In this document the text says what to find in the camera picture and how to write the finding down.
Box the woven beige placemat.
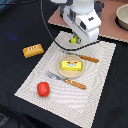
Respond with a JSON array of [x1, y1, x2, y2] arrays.
[[14, 30, 117, 128]]

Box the pink mat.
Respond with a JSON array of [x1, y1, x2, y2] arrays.
[[48, 0, 128, 42]]

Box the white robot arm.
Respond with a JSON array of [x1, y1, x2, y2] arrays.
[[50, 0, 101, 44]]

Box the red toy tomato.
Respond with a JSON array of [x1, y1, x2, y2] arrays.
[[37, 82, 50, 97]]

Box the fork with wooden handle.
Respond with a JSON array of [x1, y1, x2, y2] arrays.
[[45, 71, 86, 89]]

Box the yellow butter block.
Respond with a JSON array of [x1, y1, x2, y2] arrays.
[[62, 61, 82, 71]]

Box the round wooden plate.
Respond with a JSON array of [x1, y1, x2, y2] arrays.
[[57, 55, 84, 79]]

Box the knife with wooden handle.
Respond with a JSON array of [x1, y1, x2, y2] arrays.
[[63, 52, 99, 63]]

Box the yellow toy banana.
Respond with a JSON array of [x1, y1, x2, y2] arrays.
[[69, 36, 81, 44]]

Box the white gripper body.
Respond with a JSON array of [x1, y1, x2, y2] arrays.
[[63, 6, 101, 44]]

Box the toy bread loaf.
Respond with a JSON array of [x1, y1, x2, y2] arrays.
[[23, 44, 44, 58]]

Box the cream bowl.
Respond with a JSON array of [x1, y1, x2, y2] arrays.
[[116, 4, 128, 31]]

